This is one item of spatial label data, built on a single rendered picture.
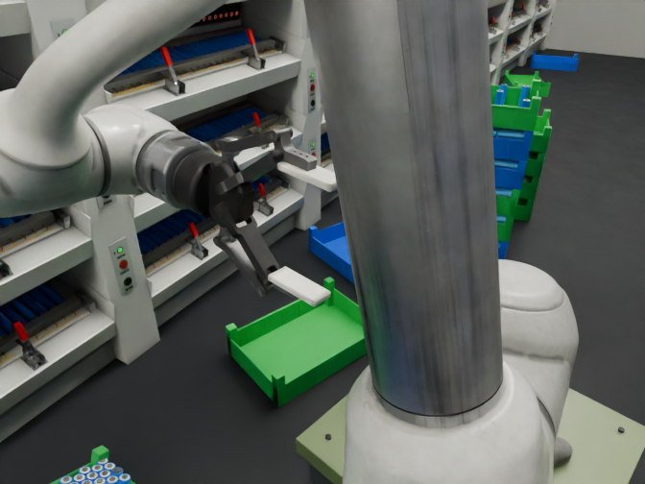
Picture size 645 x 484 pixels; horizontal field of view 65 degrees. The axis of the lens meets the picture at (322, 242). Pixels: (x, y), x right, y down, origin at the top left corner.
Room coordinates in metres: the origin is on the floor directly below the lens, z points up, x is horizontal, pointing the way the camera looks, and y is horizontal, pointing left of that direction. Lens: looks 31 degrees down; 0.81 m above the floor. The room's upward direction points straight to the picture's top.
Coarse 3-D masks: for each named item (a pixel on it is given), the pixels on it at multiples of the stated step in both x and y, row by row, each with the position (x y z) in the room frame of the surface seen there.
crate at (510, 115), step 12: (492, 96) 1.42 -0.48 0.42; (516, 96) 1.40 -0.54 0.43; (528, 96) 1.39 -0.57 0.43; (492, 108) 1.23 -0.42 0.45; (504, 108) 1.22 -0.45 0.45; (516, 108) 1.21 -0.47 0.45; (528, 108) 1.21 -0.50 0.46; (492, 120) 1.23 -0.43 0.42; (504, 120) 1.22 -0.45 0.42; (516, 120) 1.21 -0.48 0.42; (528, 120) 1.20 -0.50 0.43
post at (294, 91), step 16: (256, 0) 1.47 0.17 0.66; (272, 0) 1.45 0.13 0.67; (288, 0) 1.42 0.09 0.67; (256, 16) 1.48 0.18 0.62; (272, 16) 1.45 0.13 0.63; (288, 16) 1.42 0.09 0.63; (304, 16) 1.41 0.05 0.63; (288, 32) 1.42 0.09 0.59; (304, 32) 1.41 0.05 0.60; (304, 48) 1.41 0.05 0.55; (304, 64) 1.41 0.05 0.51; (288, 80) 1.42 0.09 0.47; (304, 80) 1.41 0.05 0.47; (272, 96) 1.45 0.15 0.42; (288, 96) 1.42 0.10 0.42; (304, 96) 1.41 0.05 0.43; (320, 96) 1.47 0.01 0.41; (304, 112) 1.41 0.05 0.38; (320, 112) 1.47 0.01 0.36; (304, 128) 1.40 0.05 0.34; (320, 128) 1.47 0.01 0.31; (304, 144) 1.40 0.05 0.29; (320, 144) 1.47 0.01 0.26; (320, 160) 1.47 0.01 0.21; (320, 192) 1.47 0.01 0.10; (304, 208) 1.40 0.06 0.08; (320, 208) 1.47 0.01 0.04; (304, 224) 1.40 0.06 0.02
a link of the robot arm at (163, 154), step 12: (168, 132) 0.60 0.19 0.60; (180, 132) 0.62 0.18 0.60; (156, 144) 0.58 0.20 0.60; (168, 144) 0.58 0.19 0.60; (180, 144) 0.58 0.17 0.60; (192, 144) 0.58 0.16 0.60; (204, 144) 0.59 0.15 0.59; (144, 156) 0.57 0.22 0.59; (156, 156) 0.56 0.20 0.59; (168, 156) 0.56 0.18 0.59; (180, 156) 0.56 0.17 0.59; (144, 168) 0.57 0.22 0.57; (156, 168) 0.55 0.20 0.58; (168, 168) 0.55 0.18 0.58; (144, 180) 0.57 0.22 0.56; (156, 180) 0.55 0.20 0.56; (168, 180) 0.55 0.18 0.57; (156, 192) 0.55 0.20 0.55; (168, 192) 0.55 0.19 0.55; (168, 204) 0.56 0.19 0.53
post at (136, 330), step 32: (32, 0) 0.81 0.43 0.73; (64, 0) 0.86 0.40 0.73; (32, 32) 0.81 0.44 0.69; (0, 64) 0.88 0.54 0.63; (96, 96) 0.87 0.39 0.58; (96, 224) 0.82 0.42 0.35; (128, 224) 0.87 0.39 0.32; (96, 256) 0.81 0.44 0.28; (96, 288) 0.83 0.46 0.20; (128, 320) 0.83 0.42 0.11; (128, 352) 0.81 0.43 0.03
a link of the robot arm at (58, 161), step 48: (144, 0) 0.49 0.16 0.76; (192, 0) 0.50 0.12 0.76; (48, 48) 0.49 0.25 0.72; (96, 48) 0.48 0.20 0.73; (144, 48) 0.50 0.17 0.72; (0, 96) 0.51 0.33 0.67; (48, 96) 0.47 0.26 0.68; (0, 144) 0.47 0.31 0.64; (48, 144) 0.48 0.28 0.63; (96, 144) 0.56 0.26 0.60; (0, 192) 0.46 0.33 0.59; (48, 192) 0.49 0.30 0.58; (96, 192) 0.55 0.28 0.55
